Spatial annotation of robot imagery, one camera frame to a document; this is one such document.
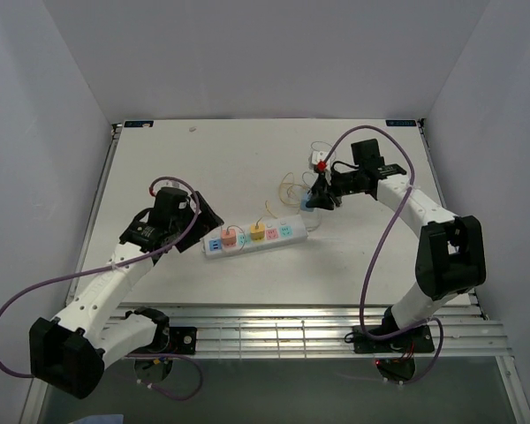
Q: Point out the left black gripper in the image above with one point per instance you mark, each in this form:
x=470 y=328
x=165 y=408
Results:
x=205 y=222

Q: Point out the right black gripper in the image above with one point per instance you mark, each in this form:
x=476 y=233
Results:
x=321 y=193

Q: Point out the blue charger plug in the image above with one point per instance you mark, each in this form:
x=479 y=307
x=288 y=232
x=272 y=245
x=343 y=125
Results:
x=304 y=207

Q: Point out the pink charger plug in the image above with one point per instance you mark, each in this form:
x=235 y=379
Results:
x=229 y=237

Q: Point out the white colourful power strip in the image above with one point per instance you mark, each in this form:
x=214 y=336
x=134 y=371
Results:
x=279 y=232

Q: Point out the yellow charger plug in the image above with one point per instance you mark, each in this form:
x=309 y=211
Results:
x=257 y=232

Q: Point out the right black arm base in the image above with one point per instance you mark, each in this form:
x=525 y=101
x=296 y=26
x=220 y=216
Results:
x=417 y=340

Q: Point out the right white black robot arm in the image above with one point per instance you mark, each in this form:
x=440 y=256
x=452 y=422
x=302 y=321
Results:
x=450 y=258

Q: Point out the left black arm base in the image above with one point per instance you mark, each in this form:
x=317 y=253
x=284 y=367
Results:
x=176 y=340

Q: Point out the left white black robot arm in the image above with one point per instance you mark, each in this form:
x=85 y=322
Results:
x=72 y=350

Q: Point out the right blue corner label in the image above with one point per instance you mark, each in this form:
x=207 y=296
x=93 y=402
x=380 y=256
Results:
x=400 y=123

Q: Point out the blue corner label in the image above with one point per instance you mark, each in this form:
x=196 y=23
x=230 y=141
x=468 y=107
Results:
x=400 y=123
x=138 y=123

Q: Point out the left blue corner label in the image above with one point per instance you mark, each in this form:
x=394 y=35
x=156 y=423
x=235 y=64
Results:
x=138 y=123

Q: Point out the blue cloth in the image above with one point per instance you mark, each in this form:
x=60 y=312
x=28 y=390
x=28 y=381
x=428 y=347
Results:
x=102 y=419

